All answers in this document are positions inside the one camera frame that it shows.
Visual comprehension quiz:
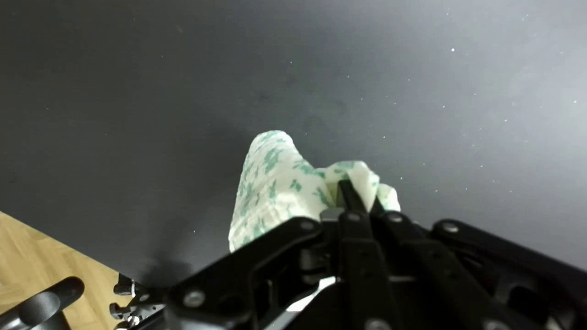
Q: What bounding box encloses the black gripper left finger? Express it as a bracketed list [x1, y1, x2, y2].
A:
[338, 179, 402, 330]

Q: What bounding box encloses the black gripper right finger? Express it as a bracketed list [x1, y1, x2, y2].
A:
[371, 201, 516, 330]

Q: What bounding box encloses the white green-patterned cloth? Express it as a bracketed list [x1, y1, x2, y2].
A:
[228, 130, 402, 251]

